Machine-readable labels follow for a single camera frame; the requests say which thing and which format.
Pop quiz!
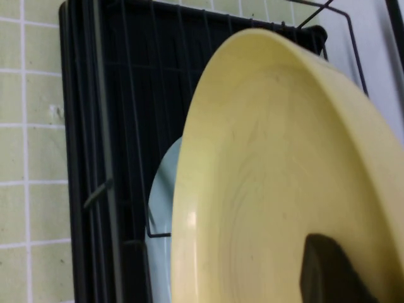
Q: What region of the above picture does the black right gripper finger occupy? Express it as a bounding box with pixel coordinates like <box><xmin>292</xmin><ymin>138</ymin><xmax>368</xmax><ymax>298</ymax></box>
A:
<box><xmin>299</xmin><ymin>233</ymin><xmax>381</xmax><ymax>303</ymax></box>

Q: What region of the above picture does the yellow round plate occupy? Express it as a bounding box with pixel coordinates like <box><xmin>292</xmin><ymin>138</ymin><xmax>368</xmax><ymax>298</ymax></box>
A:
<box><xmin>171</xmin><ymin>27</ymin><xmax>404</xmax><ymax>303</ymax></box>

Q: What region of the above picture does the mint green round plate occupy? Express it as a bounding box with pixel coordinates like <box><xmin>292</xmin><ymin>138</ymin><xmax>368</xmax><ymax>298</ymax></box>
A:
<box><xmin>146</xmin><ymin>137</ymin><xmax>184</xmax><ymax>303</ymax></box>

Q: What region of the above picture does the black wire dish rack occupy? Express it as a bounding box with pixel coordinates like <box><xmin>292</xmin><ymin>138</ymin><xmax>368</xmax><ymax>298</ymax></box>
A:
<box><xmin>82</xmin><ymin>0</ymin><xmax>404</xmax><ymax>238</ymax></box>
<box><xmin>58</xmin><ymin>0</ymin><xmax>330</xmax><ymax>303</ymax></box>

